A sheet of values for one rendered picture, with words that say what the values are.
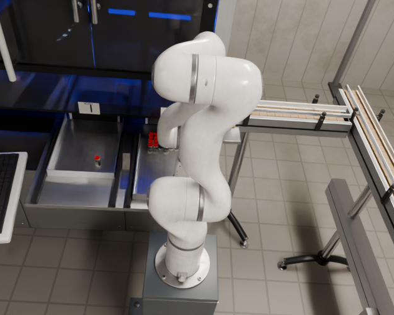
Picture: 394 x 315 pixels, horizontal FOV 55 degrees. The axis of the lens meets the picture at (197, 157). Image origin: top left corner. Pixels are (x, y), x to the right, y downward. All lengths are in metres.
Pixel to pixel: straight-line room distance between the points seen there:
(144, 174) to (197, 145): 0.74
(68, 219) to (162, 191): 1.36
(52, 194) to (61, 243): 0.95
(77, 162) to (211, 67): 0.99
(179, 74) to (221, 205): 0.40
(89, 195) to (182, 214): 0.58
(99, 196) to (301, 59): 2.72
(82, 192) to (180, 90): 0.86
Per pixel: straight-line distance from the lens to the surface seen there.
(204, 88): 0.75
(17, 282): 2.39
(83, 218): 2.28
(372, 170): 1.83
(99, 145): 1.68
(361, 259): 1.97
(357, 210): 2.04
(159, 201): 1.00
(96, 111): 1.66
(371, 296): 1.91
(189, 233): 1.12
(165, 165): 1.59
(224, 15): 1.39
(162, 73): 0.75
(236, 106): 0.77
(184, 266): 1.26
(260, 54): 3.69
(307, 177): 2.96
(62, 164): 1.63
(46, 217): 2.33
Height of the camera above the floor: 2.06
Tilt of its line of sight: 46 degrees down
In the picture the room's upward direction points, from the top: 8 degrees clockwise
